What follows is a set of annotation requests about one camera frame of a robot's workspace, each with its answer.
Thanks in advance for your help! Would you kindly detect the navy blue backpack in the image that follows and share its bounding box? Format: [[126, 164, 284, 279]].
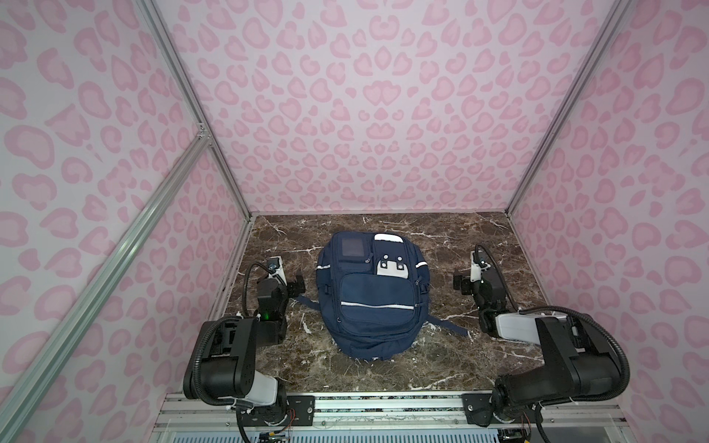
[[297, 231, 469, 360]]

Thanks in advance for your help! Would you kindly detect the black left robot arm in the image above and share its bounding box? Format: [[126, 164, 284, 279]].
[[183, 273, 306, 426]]

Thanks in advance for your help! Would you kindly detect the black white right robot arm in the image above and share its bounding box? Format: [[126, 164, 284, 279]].
[[453, 255, 631, 427]]

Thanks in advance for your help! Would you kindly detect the left diagonal aluminium strut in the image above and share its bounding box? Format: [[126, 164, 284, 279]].
[[1, 134, 212, 442]]

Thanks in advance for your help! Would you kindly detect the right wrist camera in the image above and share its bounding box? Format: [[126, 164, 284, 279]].
[[470, 251, 491, 282]]

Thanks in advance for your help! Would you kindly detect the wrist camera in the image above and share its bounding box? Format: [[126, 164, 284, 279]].
[[266, 256, 287, 285], [470, 251, 491, 282]]

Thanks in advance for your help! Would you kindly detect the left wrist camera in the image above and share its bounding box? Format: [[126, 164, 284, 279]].
[[266, 256, 287, 285]]

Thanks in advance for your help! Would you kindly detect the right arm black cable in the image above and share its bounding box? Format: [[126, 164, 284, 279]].
[[473, 244, 631, 402]]

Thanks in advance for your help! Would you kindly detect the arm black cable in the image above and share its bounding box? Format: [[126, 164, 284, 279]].
[[473, 244, 631, 402], [190, 261, 278, 408]]

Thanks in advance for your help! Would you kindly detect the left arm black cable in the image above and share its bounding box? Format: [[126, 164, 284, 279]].
[[190, 261, 278, 408]]

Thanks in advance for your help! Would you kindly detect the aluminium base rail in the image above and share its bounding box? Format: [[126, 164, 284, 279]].
[[146, 389, 638, 443]]

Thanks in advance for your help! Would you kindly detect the left aluminium corner post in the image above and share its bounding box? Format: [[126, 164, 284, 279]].
[[135, 0, 252, 221]]

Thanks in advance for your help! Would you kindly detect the aluminium corner post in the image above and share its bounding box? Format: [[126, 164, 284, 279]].
[[505, 0, 636, 219], [135, 0, 252, 221]]

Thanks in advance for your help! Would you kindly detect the right aluminium corner post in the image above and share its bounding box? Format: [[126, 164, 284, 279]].
[[505, 0, 636, 219]]

